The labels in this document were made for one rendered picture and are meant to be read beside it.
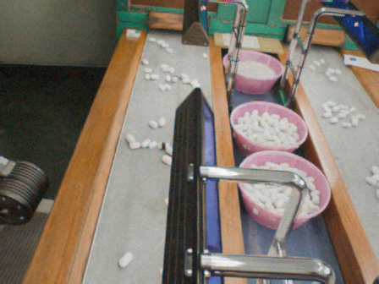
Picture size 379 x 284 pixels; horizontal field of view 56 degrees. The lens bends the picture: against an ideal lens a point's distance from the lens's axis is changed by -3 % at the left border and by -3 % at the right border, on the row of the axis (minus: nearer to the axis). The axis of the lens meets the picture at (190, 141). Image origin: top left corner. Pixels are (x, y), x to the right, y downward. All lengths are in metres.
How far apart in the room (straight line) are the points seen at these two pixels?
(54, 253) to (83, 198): 0.17
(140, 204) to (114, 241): 0.13
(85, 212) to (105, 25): 2.02
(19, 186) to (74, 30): 1.98
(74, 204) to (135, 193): 0.16
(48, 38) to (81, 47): 0.24
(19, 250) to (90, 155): 0.39
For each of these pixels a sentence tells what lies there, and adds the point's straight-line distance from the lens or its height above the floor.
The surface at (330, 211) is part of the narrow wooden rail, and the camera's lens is 1.11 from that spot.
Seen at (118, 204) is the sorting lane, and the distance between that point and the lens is 0.98.
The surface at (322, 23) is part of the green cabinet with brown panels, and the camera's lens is 1.99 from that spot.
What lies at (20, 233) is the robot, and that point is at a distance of 1.31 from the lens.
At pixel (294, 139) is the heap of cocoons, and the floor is 0.74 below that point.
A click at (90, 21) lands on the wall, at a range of 2.81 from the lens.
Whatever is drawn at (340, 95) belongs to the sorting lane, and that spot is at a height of 0.74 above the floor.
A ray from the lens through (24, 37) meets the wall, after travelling 2.97.
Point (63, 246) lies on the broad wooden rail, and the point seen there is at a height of 0.76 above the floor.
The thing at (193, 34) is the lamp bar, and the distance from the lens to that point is 1.06.
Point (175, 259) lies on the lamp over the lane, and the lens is 0.47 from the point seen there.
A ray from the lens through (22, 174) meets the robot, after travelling 1.03.
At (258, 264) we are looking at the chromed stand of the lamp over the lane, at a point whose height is 1.12.
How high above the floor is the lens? 1.48
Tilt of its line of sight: 39 degrees down
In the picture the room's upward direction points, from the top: 7 degrees clockwise
